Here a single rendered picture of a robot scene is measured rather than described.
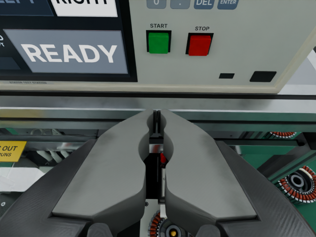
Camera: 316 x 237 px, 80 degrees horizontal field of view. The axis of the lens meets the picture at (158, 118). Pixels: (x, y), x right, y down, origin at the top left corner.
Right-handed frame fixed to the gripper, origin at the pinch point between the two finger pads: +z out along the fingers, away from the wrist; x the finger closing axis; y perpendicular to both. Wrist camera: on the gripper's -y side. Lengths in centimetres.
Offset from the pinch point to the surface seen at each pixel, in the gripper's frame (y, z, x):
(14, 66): -0.6, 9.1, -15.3
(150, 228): 34.6, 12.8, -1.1
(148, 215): 36.6, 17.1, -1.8
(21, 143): 9.3, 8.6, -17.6
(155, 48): -2.8, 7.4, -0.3
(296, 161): 14.3, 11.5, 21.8
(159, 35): -4.0, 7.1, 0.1
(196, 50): -2.8, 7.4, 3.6
